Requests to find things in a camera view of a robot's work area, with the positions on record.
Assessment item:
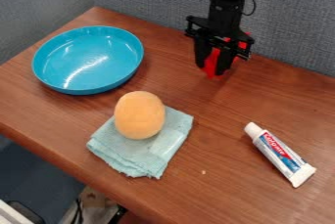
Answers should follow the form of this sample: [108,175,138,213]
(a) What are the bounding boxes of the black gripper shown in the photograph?
[185,0,254,75]

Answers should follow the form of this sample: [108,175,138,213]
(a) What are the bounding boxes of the red plastic block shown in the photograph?
[203,37,252,78]

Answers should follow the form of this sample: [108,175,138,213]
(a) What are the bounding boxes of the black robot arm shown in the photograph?
[185,0,256,78]

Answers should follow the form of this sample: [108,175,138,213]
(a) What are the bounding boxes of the orange egg-shaped object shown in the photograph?
[114,91,165,140]

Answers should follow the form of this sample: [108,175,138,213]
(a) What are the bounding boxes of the blue plate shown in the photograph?
[31,25,144,95]

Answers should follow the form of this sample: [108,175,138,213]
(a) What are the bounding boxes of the light green folded cloth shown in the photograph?
[86,107,195,179]

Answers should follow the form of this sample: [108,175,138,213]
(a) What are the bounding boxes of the white toothpaste tube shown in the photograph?
[246,122,317,188]

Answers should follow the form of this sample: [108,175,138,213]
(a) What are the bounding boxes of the objects under table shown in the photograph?
[0,187,129,224]

